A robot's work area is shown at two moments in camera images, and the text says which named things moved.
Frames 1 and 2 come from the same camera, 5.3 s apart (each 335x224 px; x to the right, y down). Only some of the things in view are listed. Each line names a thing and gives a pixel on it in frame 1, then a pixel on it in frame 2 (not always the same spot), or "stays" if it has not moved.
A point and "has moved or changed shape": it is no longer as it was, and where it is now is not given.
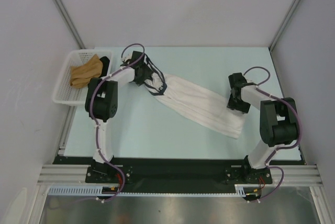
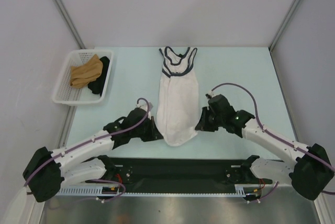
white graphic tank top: (204, 105) has moved or changed shape
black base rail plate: (176, 171) stays
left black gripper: (147, 73) to (154, 133)
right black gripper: (243, 108) to (202, 125)
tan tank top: (81, 75) stays
